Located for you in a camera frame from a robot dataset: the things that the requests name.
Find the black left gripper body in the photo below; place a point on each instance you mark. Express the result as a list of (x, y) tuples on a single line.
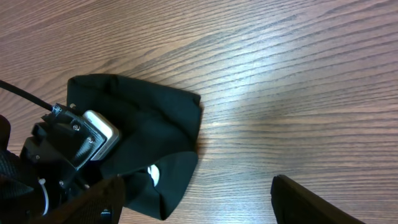
[(60, 145)]

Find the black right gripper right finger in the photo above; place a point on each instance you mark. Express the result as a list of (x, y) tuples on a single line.
[(294, 204)]

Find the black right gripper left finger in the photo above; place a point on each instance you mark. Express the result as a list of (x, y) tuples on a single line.
[(101, 203)]

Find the black t-shirt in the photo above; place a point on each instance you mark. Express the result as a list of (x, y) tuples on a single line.
[(157, 151)]

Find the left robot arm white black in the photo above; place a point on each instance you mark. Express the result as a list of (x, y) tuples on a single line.
[(21, 197)]

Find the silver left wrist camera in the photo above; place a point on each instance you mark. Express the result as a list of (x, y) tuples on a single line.
[(110, 133)]

